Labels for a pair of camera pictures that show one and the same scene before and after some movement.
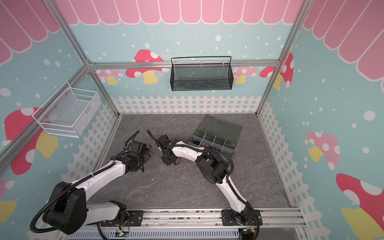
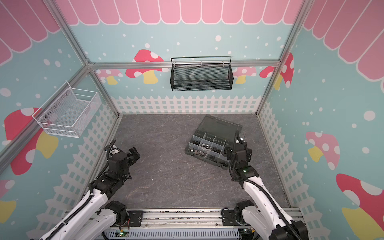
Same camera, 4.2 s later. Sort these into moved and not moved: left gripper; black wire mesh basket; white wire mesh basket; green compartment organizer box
Moved: left gripper
Not moved: white wire mesh basket; green compartment organizer box; black wire mesh basket
